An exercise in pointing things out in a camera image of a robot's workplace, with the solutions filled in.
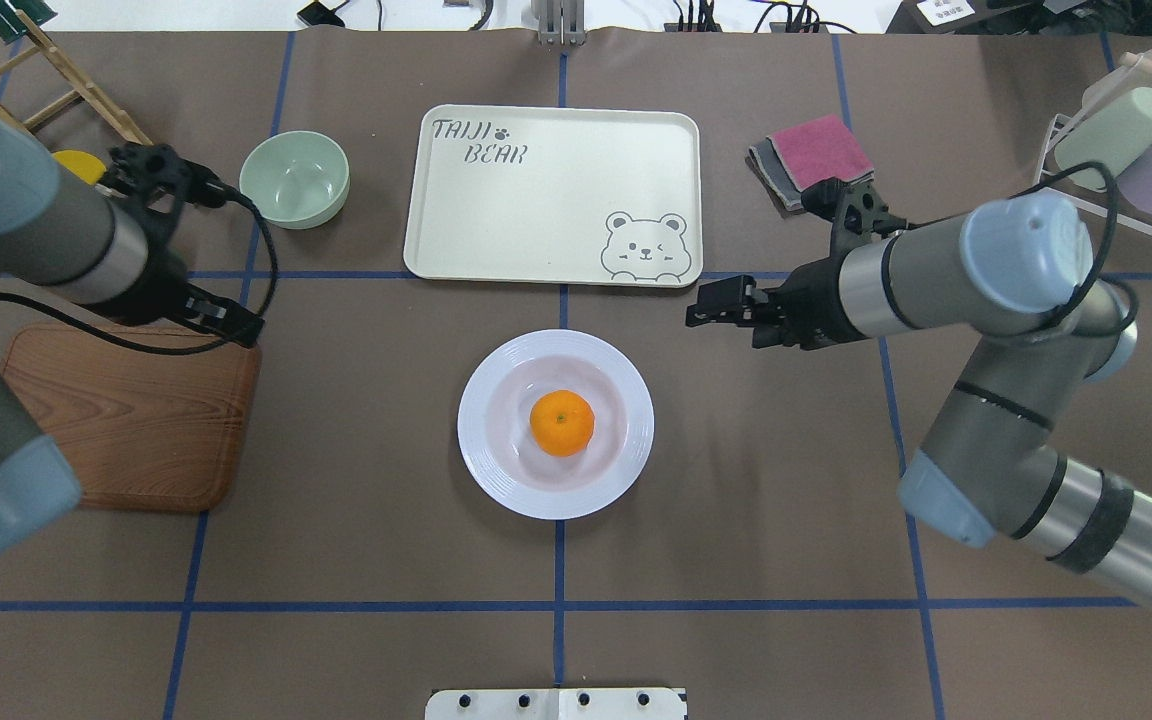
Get orange fruit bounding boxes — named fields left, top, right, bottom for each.
left=526, top=389, right=596, bottom=457

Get green plastic cup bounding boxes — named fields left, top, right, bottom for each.
left=1053, top=88, right=1152, bottom=177

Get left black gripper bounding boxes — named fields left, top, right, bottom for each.
left=101, top=142, right=268, bottom=348

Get wooden dish rack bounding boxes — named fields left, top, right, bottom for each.
left=0, top=24, right=169, bottom=156

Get small black device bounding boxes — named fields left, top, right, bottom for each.
left=296, top=1, right=349, bottom=28

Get aluminium frame post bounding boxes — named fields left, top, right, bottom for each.
left=531, top=0, right=588, bottom=47

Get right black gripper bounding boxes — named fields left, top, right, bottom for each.
left=685, top=179, right=909, bottom=351

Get wooden cutting board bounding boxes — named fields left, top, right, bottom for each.
left=1, top=323, right=262, bottom=514

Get yellow mug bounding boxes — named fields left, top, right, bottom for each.
left=51, top=149, right=108, bottom=185

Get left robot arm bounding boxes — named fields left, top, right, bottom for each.
left=0, top=119, right=279, bottom=556

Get cream bear tray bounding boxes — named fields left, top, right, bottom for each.
left=403, top=104, right=704, bottom=290

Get white round plate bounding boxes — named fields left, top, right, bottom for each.
left=456, top=329, right=657, bottom=520

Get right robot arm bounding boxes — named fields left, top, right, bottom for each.
left=685, top=179, right=1152, bottom=609

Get pink and grey cloths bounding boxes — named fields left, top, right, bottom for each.
left=748, top=114, right=876, bottom=213

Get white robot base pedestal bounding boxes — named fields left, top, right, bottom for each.
left=424, top=687, right=689, bottom=719

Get green ceramic bowl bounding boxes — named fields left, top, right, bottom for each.
left=238, top=129, right=351, bottom=232

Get white wire cup rack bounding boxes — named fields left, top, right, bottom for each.
left=1032, top=40, right=1152, bottom=253

